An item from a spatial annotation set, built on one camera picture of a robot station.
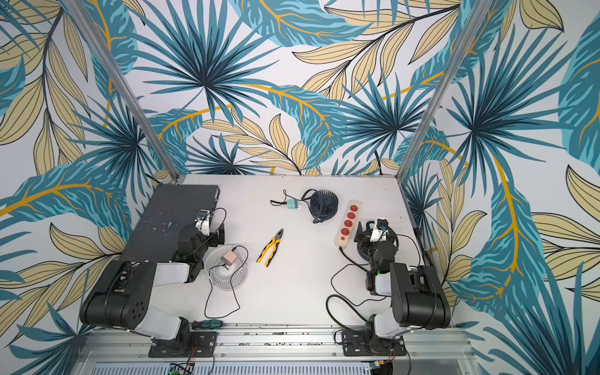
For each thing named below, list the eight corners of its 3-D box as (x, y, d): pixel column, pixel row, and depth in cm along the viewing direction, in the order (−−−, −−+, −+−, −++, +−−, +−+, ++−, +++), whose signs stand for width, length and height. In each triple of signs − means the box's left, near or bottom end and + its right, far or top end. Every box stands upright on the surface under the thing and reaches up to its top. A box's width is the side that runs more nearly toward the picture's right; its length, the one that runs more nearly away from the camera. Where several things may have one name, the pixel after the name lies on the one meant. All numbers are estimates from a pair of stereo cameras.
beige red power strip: (333, 245, 97) (334, 242, 95) (349, 200, 112) (350, 197, 111) (347, 250, 96) (348, 248, 94) (362, 204, 111) (363, 201, 109)
